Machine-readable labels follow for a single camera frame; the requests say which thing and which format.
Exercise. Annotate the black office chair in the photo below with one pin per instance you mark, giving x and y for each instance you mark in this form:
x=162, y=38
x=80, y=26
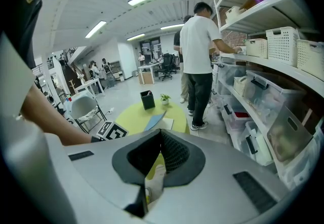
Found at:
x=167, y=63

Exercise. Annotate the row of clear storage bins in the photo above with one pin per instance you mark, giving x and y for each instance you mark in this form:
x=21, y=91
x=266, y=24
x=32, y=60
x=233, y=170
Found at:
x=273, y=96

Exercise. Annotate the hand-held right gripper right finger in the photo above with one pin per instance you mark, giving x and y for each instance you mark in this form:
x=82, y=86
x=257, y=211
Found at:
x=215, y=180

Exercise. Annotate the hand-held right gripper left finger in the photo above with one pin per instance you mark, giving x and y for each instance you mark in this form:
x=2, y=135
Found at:
x=101, y=180

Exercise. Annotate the white metal shelf rack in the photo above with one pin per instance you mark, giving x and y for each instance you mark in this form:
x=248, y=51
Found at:
x=273, y=2

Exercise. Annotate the round table with green cloth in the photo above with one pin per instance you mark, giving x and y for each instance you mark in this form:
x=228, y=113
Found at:
x=131, y=116

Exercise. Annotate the cream perforated plastic basket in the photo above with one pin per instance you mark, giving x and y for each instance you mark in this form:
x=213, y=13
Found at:
x=257, y=48
x=311, y=57
x=240, y=86
x=235, y=14

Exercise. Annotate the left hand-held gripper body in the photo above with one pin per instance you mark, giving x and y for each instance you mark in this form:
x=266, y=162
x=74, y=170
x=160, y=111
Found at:
x=112, y=133

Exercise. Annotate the white desk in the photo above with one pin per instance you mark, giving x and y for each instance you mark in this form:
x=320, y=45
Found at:
x=88, y=81
x=149, y=65

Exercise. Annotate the round table with pale cloth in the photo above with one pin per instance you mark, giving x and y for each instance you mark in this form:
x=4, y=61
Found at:
x=67, y=107

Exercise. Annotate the white power strip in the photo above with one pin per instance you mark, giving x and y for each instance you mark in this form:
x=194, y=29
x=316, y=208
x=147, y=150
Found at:
x=110, y=110

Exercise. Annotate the white folding chair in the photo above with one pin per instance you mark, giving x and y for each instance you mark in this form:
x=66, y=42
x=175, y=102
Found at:
x=82, y=106

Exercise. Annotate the person's left forearm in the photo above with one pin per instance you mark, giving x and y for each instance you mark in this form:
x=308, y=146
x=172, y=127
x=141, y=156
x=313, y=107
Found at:
x=50, y=121

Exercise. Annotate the small potted plant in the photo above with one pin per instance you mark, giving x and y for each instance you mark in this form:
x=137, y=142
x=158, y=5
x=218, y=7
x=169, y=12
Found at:
x=165, y=101

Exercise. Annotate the white perforated plastic basket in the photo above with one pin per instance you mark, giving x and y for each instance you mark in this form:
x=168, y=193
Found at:
x=282, y=45

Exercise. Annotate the blue-covered paper notebook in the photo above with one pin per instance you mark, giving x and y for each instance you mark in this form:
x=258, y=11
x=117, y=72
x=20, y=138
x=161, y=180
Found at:
x=154, y=121

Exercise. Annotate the black square pen holder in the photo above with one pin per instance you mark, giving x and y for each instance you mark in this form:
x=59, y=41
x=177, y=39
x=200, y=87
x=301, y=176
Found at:
x=148, y=102

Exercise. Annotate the cardboard box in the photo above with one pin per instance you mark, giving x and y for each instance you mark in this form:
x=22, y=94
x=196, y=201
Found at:
x=146, y=78

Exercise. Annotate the person's black shirt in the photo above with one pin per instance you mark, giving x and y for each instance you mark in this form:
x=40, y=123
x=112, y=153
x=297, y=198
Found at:
x=25, y=22

